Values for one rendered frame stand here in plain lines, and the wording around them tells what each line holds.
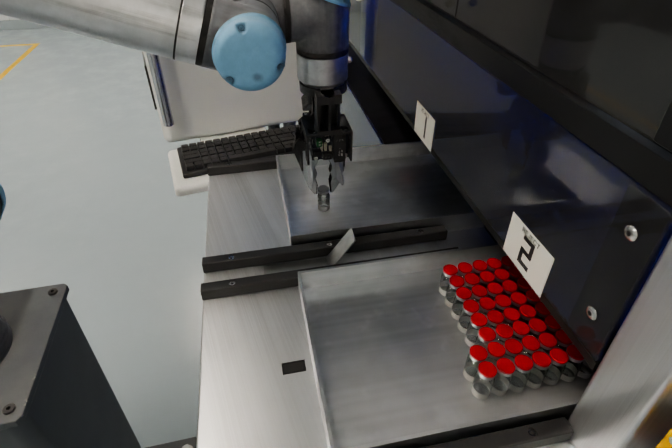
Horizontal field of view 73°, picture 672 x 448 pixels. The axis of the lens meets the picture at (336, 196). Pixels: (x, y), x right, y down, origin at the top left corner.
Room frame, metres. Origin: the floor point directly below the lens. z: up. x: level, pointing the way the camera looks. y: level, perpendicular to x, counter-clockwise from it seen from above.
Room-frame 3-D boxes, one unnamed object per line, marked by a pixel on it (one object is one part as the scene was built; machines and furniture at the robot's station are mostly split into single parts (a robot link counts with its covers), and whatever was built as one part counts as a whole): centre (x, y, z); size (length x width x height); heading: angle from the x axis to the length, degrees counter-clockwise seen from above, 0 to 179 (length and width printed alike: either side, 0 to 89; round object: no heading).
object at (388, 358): (0.38, -0.14, 0.90); 0.34 x 0.26 x 0.04; 102
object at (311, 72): (0.65, 0.02, 1.15); 0.08 x 0.08 x 0.05
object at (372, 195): (0.71, -0.07, 0.90); 0.34 x 0.26 x 0.04; 102
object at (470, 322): (0.39, -0.18, 0.90); 0.18 x 0.02 x 0.05; 12
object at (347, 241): (0.52, 0.04, 0.91); 0.14 x 0.03 x 0.06; 101
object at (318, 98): (0.64, 0.02, 1.07); 0.09 x 0.08 x 0.12; 12
